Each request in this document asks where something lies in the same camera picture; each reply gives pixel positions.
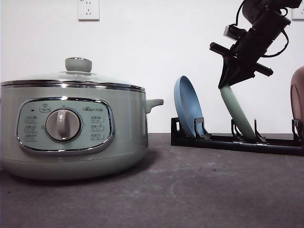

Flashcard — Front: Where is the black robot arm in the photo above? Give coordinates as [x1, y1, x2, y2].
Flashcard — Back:
[210, 0, 302, 89]

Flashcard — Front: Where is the pink plate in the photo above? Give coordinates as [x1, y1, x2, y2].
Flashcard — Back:
[290, 66, 304, 136]

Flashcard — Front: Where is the white wall socket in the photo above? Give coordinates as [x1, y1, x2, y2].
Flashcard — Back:
[292, 7, 304, 21]
[78, 0, 100, 22]

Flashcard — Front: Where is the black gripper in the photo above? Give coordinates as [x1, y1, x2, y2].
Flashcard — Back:
[209, 13, 291, 89]

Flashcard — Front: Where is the blue plate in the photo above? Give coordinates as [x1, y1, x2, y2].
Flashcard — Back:
[174, 76, 204, 137]

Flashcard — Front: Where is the black plate rack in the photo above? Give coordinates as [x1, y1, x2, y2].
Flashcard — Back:
[171, 117, 303, 155]

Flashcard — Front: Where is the green plate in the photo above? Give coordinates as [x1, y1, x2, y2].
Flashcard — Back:
[220, 85, 257, 142]

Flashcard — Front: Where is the glass steamer lid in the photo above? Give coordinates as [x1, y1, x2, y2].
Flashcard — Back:
[1, 57, 145, 93]

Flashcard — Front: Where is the white wall socket right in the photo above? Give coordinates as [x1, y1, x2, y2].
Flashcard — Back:
[292, 7, 304, 21]

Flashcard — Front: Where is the green electric steamer pot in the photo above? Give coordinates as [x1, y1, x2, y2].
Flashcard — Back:
[0, 81, 164, 180]

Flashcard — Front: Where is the white wall socket left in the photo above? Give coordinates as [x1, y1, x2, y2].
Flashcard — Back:
[78, 0, 100, 22]

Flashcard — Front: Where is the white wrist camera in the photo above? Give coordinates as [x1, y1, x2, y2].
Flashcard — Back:
[223, 24, 246, 41]

